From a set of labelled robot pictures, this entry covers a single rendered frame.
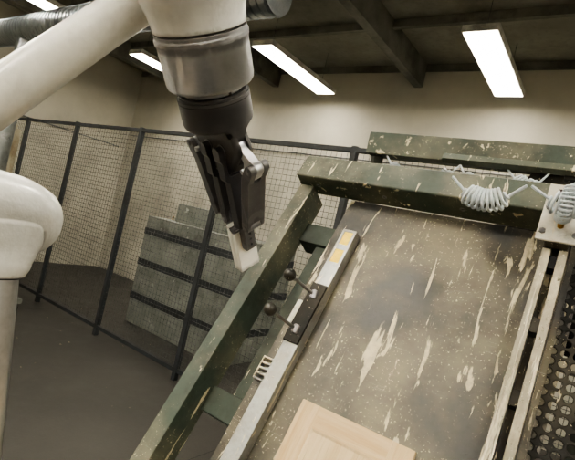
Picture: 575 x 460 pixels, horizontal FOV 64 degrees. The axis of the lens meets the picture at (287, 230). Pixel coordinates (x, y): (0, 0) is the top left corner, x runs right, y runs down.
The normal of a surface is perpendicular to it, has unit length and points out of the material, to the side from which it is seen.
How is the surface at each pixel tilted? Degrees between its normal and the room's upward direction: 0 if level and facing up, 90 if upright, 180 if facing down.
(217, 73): 116
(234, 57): 100
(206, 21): 125
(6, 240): 86
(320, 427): 60
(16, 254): 83
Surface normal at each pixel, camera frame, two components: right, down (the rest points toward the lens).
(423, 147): -0.54, -0.13
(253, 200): 0.66, 0.56
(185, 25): -0.05, 0.73
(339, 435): -0.35, -0.60
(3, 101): 0.49, 0.42
